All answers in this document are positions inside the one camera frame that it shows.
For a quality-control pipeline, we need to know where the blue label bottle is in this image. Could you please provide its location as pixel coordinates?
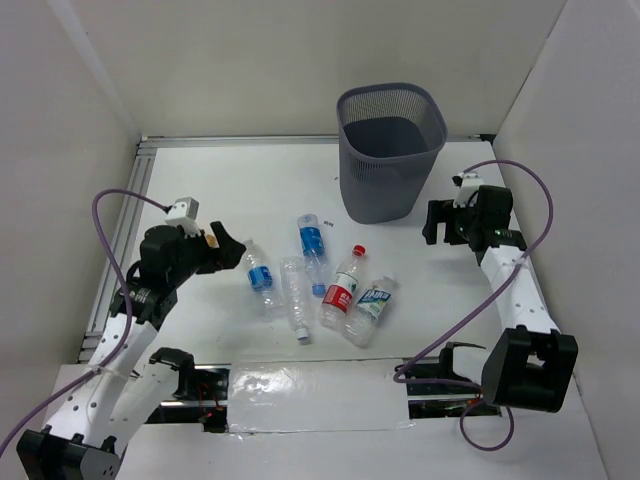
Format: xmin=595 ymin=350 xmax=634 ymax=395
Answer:
xmin=242 ymin=238 xmax=283 ymax=321
xmin=297 ymin=214 xmax=328 ymax=298

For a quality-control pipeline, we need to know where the red label bottle red cap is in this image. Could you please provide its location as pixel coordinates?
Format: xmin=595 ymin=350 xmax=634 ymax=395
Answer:
xmin=319 ymin=245 xmax=366 ymax=331

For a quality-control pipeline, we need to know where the green label plastic bottle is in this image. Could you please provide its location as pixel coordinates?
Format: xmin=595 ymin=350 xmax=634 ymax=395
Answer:
xmin=341 ymin=275 xmax=398 ymax=348

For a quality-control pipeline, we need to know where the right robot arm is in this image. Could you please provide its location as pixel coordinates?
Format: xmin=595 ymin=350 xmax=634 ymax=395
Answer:
xmin=423 ymin=185 xmax=578 ymax=413

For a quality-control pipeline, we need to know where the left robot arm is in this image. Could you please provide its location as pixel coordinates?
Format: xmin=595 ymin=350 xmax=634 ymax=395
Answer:
xmin=16 ymin=221 xmax=246 ymax=479

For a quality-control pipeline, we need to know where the grey mesh waste bin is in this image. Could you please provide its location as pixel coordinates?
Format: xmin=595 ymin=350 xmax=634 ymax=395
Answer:
xmin=336 ymin=82 xmax=448 ymax=224

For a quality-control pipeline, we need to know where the clear crushed bottle blue cap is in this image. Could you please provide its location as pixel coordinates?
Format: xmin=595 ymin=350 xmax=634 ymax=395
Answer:
xmin=280 ymin=257 xmax=311 ymax=345

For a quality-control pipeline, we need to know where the white front cover panel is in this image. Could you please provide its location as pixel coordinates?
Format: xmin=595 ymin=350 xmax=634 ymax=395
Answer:
xmin=227 ymin=360 xmax=411 ymax=433

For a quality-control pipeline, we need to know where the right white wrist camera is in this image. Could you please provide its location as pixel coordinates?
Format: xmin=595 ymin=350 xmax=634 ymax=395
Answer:
xmin=452 ymin=171 xmax=484 ymax=208

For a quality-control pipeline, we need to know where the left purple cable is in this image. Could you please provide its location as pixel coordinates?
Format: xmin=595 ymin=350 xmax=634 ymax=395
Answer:
xmin=0 ymin=188 xmax=176 ymax=454

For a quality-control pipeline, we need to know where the aluminium frame rail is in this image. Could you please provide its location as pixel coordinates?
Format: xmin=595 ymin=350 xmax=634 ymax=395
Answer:
xmin=77 ymin=133 xmax=496 ymax=364

